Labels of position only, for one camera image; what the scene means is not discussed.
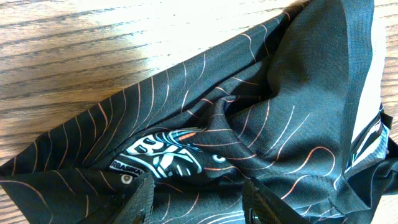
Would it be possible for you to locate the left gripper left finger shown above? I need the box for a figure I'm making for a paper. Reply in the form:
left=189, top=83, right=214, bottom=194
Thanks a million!
left=79, top=172, right=155, bottom=224

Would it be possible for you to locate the black orange patterned jersey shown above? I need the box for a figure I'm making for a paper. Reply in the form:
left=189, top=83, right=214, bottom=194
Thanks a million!
left=1, top=0, right=397, bottom=223

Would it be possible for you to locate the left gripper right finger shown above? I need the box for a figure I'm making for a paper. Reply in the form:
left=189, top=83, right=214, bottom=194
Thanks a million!
left=243, top=178, right=310, bottom=224

